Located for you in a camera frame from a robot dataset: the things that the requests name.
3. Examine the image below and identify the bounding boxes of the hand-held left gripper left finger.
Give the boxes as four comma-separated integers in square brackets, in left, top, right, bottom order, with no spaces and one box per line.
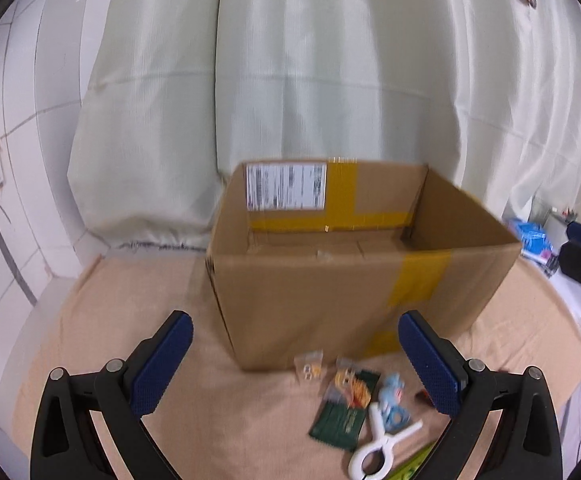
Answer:
[30,310,194,480]

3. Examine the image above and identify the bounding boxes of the blue toy in clear packet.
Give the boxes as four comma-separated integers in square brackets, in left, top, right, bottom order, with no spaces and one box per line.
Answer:
[377,372,414,432]

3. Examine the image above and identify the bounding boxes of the grey wall cable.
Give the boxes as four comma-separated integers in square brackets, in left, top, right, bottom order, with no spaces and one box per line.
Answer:
[0,199,38,306]

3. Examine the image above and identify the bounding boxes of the brown cardboard box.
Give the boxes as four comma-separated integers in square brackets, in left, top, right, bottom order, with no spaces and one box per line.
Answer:
[205,160,524,372]

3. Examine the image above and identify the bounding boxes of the blue tissue pack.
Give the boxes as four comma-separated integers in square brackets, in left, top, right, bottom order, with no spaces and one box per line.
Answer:
[509,217,556,264]

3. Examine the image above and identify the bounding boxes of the clear packet with owl toy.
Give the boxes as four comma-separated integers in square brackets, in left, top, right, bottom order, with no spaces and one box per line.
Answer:
[323,357,371,407]
[293,352,324,386]

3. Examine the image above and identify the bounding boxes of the white plastic clip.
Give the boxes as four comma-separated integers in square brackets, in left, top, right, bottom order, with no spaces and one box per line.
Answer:
[348,402,424,480]

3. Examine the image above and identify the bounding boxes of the yellow green snack bar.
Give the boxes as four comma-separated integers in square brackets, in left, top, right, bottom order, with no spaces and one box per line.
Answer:
[389,440,441,480]

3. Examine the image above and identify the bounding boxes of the dark green packet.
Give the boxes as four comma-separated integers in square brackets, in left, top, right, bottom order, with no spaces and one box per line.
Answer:
[309,367,382,449]

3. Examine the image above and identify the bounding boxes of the pale green curtain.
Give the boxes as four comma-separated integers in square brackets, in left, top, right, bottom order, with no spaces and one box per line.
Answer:
[68,0,581,252]

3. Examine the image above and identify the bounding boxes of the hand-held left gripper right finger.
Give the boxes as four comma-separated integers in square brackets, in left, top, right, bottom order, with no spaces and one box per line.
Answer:
[398,310,564,480]

